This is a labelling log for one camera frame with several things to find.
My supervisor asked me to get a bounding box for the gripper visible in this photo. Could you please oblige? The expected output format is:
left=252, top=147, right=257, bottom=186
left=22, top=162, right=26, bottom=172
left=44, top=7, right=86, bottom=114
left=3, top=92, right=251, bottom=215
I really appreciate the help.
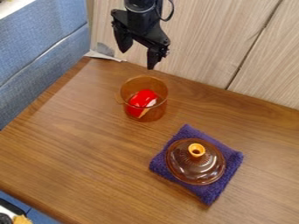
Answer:
left=109, top=8, right=172, bottom=71

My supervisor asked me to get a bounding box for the clear orange lid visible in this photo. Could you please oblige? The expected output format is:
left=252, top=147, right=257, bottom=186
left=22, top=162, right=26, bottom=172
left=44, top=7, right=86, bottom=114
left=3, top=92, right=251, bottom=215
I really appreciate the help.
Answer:
left=164, top=137, right=228, bottom=186

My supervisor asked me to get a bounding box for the red toy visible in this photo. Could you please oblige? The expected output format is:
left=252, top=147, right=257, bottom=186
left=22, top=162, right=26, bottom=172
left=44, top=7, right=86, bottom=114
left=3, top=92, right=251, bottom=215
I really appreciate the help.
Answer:
left=127, top=88, right=159, bottom=118

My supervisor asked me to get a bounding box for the clear orange pot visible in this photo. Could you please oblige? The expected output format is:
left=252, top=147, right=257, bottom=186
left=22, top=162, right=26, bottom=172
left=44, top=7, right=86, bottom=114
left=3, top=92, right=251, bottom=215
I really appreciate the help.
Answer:
left=115, top=74, right=170, bottom=123

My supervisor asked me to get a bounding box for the purple cloth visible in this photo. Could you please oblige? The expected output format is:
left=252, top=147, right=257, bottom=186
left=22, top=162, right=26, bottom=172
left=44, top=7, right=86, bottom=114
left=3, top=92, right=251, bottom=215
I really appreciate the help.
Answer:
left=148, top=123, right=246, bottom=207

